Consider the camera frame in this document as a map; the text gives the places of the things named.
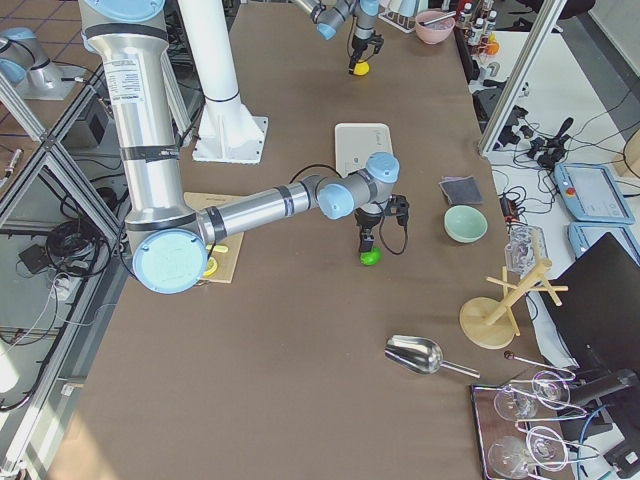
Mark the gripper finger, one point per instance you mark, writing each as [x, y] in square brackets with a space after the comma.
[354, 61]
[377, 42]
[366, 240]

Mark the yellow lemon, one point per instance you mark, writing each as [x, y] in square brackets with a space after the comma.
[361, 69]

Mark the green lime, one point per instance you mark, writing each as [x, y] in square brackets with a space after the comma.
[371, 257]

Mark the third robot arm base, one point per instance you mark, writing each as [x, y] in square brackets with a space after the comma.
[27, 66]

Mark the white rectangular tray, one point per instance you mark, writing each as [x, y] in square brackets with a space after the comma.
[356, 142]

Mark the black glass holder tray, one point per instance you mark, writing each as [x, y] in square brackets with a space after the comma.
[490, 427]

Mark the pink bowl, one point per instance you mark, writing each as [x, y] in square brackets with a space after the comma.
[433, 27]

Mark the purple cloth underneath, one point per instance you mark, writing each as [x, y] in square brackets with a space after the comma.
[454, 178]

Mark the light green bowl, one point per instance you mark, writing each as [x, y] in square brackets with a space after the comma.
[465, 224]

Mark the grey folded cloth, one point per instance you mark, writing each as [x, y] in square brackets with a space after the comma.
[465, 192]

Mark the metal scoop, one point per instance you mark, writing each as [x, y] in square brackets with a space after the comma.
[421, 355]

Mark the bamboo cutting board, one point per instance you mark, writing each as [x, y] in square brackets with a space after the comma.
[227, 261]

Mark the wooden cup rack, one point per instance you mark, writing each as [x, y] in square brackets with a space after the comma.
[490, 323]

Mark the lower lemon slice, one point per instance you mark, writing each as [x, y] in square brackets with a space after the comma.
[211, 268]

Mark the glass cup on rack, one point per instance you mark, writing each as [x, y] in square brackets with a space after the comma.
[525, 248]

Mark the lower blue teach pendant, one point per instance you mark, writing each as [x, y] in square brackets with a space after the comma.
[582, 235]

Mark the blue teach pendant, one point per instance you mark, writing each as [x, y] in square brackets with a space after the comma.
[582, 235]
[591, 194]

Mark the wine glass upper left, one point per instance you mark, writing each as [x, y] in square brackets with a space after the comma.
[514, 405]

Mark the wine glass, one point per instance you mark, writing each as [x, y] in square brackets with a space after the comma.
[514, 405]
[511, 458]
[547, 448]
[551, 390]

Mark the upper blue teach pendant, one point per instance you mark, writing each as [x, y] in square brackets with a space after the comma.
[591, 194]

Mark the wine glass upper right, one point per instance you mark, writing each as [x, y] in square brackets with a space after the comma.
[551, 390]

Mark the black monitor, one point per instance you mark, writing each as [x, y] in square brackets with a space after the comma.
[597, 325]

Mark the wine glass lower left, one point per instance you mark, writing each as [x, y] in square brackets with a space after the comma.
[511, 458]

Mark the wine glass lower right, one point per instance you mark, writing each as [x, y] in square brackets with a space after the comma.
[547, 448]

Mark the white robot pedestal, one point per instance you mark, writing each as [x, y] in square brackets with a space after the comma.
[227, 132]

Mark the aluminium frame post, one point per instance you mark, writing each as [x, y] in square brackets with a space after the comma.
[542, 27]

